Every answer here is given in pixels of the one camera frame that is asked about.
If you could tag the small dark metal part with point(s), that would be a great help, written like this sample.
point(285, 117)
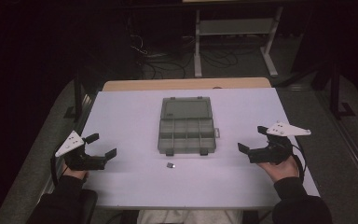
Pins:
point(170, 165)

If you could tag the person's light trousers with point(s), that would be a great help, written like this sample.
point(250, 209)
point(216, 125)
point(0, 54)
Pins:
point(189, 217)

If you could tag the grey clear plastic organizer box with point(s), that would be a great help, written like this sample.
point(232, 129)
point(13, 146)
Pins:
point(186, 127)

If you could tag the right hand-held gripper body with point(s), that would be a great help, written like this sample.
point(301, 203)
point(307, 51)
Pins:
point(275, 152)

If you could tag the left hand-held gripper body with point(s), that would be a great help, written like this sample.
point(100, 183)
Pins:
point(74, 157)

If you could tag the metal floor rail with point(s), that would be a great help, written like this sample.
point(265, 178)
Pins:
point(351, 149)

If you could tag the white metal desk frame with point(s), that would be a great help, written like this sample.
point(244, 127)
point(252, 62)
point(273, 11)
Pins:
point(198, 40)

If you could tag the person's right hand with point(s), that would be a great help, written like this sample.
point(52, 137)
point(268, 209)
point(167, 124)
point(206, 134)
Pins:
point(282, 171)

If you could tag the black metal stand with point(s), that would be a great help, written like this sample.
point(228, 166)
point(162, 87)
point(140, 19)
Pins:
point(335, 90)

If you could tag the person's left hand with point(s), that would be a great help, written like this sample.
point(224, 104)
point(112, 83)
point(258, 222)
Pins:
point(74, 174)

